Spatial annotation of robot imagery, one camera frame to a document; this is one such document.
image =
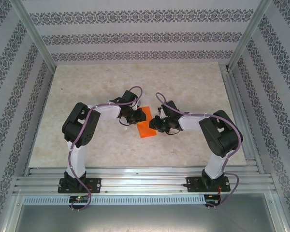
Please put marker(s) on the orange paper sheet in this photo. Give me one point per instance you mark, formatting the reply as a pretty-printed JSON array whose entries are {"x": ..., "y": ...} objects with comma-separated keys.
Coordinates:
[{"x": 147, "y": 128}]

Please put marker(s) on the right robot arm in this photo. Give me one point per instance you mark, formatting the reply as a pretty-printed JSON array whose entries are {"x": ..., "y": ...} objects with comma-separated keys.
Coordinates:
[{"x": 213, "y": 164}]

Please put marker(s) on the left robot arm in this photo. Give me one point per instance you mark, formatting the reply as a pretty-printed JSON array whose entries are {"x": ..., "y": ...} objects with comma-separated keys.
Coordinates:
[{"x": 77, "y": 159}]

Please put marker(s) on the grey metal sheet panel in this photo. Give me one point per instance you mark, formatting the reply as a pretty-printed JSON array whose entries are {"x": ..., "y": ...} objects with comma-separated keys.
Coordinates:
[{"x": 145, "y": 218}]

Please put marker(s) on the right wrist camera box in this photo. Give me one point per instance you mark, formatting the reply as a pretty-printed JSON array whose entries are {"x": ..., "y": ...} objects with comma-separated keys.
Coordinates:
[{"x": 162, "y": 111}]

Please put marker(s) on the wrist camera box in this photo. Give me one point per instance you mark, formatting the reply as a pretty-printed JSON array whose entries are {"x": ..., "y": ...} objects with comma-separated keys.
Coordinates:
[
  {"x": 138, "y": 102},
  {"x": 162, "y": 111}
]

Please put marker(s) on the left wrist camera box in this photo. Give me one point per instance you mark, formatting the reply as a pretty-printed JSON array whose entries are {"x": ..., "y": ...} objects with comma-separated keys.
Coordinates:
[{"x": 138, "y": 102}]

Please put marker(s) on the long aluminium mounting rail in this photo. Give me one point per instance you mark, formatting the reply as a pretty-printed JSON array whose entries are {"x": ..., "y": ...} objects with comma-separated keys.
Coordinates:
[{"x": 145, "y": 178}]

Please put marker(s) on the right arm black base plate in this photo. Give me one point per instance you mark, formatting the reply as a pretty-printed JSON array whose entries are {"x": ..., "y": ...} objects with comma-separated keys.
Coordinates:
[{"x": 192, "y": 184}]

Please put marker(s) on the aluminium side rail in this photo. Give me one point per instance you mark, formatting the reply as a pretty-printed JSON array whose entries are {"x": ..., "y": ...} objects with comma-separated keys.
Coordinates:
[{"x": 233, "y": 96}]

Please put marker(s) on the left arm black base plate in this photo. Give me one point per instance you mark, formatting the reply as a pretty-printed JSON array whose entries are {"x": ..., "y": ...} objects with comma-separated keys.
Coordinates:
[{"x": 96, "y": 184}]

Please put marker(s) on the aluminium frame post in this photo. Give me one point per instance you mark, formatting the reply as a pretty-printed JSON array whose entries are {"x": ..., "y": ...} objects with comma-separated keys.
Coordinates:
[
  {"x": 247, "y": 36},
  {"x": 35, "y": 36}
]

